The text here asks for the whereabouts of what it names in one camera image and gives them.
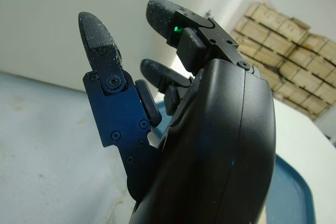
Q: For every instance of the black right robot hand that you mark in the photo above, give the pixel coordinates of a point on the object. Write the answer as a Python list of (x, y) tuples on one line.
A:
[(215, 142)]

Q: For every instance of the blue plastic tray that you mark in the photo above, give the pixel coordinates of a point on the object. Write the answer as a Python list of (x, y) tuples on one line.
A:
[(294, 195)]

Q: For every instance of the white two-slot toaster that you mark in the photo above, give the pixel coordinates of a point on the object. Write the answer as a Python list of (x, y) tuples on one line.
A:
[(52, 24)]

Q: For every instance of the stacked wooden crates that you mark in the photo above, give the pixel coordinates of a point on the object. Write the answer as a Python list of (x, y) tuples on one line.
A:
[(302, 64)]

